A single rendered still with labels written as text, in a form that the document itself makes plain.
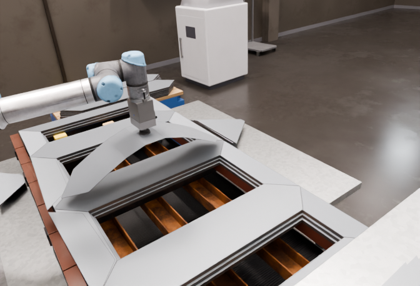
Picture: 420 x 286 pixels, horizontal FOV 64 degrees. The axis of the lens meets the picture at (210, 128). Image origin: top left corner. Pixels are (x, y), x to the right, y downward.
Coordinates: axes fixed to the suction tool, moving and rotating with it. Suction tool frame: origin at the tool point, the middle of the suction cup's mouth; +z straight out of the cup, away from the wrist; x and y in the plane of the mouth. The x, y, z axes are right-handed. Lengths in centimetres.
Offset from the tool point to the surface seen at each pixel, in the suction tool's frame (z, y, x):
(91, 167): 5.9, 1.9, 21.4
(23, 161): 18, 49, 39
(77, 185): 9.6, -0.4, 28.1
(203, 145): 15.5, 1.3, -27.3
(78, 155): 17.8, 35.3, 18.0
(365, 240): -4, -83, -9
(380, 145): 99, 16, -232
